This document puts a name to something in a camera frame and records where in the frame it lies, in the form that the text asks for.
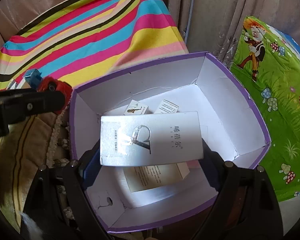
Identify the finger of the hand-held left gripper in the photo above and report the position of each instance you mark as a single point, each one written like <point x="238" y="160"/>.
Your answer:
<point x="35" y="103"/>

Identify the purple cardboard box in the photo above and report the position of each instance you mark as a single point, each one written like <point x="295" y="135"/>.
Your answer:
<point x="227" y="120"/>

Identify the white box with silver emblem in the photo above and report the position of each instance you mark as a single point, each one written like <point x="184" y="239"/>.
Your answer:
<point x="165" y="142"/>

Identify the gold striped cushion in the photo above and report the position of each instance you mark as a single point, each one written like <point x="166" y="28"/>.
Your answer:
<point x="22" y="155"/>

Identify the green cartoon printed cloth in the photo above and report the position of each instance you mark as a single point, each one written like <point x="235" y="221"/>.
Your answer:
<point x="285" y="92"/>

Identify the tall cream box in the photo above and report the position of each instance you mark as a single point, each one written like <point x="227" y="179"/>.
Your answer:
<point x="152" y="177"/>

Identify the white box with figure print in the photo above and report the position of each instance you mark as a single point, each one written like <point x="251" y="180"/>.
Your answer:
<point x="137" y="107"/>

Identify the red and blue toy truck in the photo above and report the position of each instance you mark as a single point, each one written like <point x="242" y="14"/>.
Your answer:
<point x="55" y="87"/>

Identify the mauve sofa cover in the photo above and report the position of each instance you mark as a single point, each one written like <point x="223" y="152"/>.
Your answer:
<point x="215" y="17"/>

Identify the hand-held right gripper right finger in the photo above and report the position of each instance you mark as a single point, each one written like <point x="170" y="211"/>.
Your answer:
<point x="212" y="170"/>

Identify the small white box grey lines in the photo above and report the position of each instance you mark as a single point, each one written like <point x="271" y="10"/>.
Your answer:
<point x="166" y="106"/>

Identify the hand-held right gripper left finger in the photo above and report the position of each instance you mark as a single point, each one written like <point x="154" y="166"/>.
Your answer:
<point x="90" y="172"/>

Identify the colourful striped cloth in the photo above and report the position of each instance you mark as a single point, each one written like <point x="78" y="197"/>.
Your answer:
<point x="90" y="30"/>

